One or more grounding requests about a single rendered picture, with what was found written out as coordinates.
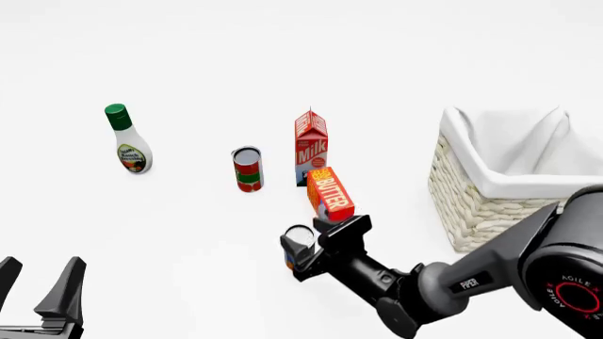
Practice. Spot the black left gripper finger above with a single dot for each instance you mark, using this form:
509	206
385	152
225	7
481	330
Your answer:
9	273
68	293

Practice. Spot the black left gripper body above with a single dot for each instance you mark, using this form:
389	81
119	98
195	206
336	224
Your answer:
33	332

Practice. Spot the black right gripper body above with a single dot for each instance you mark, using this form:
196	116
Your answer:
341	240

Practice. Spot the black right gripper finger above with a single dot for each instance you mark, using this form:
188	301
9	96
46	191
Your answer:
324	226
299	254

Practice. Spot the alphabet soup can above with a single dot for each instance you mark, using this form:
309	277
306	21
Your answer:
299	234

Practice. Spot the grey and black right arm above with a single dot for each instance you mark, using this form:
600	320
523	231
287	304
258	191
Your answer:
509	268

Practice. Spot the white wicker basket cloth lined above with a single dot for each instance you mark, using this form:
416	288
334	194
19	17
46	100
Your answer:
480	212

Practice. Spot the red butter box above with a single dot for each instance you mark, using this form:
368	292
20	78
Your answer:
332	194

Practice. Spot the red and white milk carton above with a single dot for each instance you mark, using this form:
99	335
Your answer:
311	148

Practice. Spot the tomato sauce can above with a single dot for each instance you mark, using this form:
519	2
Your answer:
248	173

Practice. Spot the ranch dressing bottle green cap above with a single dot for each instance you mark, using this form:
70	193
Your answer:
133	155

